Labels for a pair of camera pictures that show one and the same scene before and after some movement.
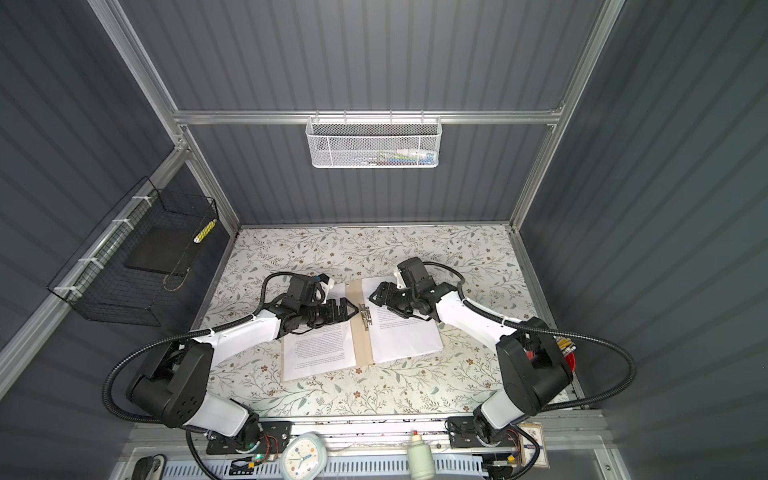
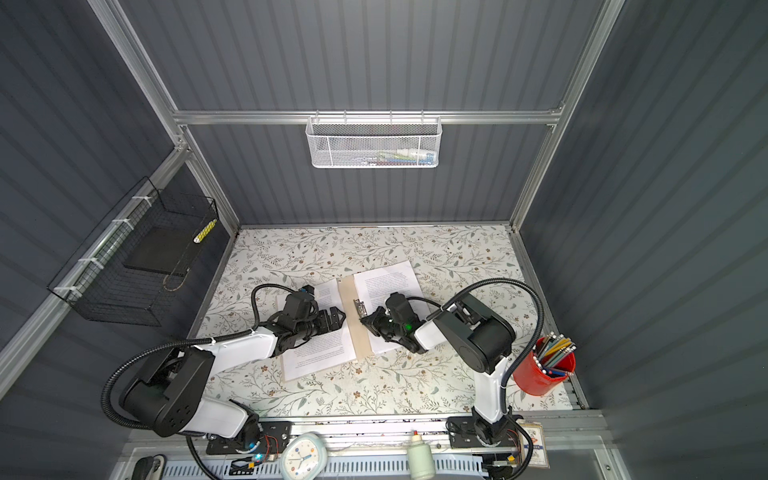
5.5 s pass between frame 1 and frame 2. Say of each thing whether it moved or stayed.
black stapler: stayed
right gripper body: moved
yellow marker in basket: stayed
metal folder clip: stayed
